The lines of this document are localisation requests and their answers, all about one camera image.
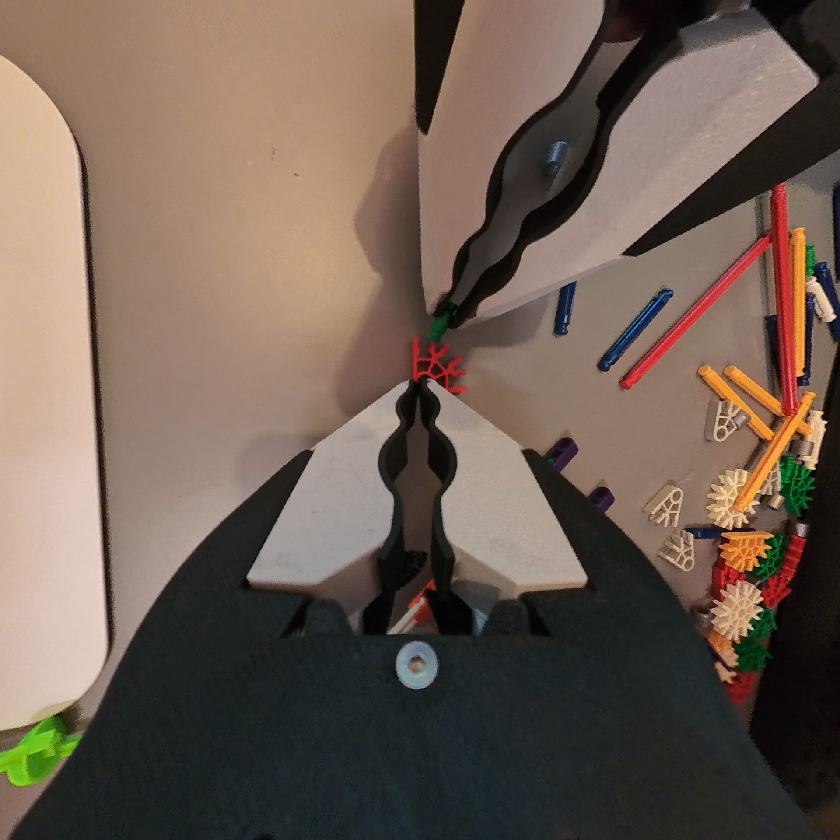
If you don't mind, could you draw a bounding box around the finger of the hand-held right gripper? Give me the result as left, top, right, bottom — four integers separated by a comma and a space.
468, 8, 823, 322
418, 0, 609, 317

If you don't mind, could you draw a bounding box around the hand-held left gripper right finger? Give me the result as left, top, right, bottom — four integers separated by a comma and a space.
425, 379, 588, 589

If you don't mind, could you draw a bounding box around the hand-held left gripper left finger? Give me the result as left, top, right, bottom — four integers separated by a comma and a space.
247, 379, 419, 588

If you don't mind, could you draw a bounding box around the colourful toy construction model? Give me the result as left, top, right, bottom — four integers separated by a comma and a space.
387, 438, 616, 634

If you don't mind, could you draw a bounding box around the red toy connector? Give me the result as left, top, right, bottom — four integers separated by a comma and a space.
410, 338, 468, 395

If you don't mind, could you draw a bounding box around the light grey toy connector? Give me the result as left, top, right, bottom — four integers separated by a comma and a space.
658, 529, 697, 572
710, 399, 750, 442
645, 484, 685, 528

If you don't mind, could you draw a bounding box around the red toy rod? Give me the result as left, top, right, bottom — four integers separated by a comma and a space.
620, 233, 774, 389

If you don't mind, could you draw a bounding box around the pile of colourful toy rods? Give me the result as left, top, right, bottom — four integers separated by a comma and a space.
697, 184, 840, 513

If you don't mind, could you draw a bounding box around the pile of colourful toy connectors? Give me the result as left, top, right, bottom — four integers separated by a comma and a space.
689, 453, 818, 703

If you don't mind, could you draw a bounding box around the silver monitor stand base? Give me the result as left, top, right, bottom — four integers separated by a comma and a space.
0, 56, 109, 732

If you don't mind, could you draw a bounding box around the lime green toy piece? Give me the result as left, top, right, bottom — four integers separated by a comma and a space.
0, 715, 83, 788

